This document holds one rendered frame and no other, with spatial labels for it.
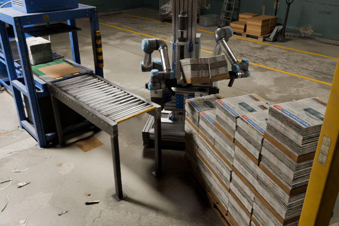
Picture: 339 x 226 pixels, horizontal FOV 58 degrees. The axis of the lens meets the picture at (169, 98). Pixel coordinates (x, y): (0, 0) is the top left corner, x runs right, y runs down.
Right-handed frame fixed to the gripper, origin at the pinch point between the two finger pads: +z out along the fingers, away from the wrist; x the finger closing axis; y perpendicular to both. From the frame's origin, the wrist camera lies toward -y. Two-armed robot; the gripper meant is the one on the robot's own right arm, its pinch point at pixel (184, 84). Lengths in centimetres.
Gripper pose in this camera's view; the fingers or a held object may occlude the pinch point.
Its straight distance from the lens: 295.3
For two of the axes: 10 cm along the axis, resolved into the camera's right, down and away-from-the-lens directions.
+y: -1.1, -9.9, -0.9
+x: -2.9, -0.5, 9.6
